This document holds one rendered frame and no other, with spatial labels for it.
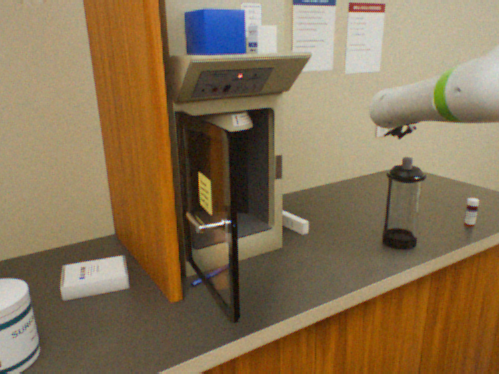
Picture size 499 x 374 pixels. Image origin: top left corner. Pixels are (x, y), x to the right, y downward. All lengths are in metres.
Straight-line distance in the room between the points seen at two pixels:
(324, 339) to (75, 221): 0.85
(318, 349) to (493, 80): 0.74
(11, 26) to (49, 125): 0.28
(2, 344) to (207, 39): 0.71
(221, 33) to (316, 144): 1.01
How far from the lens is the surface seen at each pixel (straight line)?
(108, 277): 1.17
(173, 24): 1.04
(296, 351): 1.14
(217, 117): 1.14
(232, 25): 0.98
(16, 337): 0.96
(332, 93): 1.90
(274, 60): 1.04
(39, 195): 1.46
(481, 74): 0.84
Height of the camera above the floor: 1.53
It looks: 19 degrees down
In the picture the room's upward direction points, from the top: 1 degrees counter-clockwise
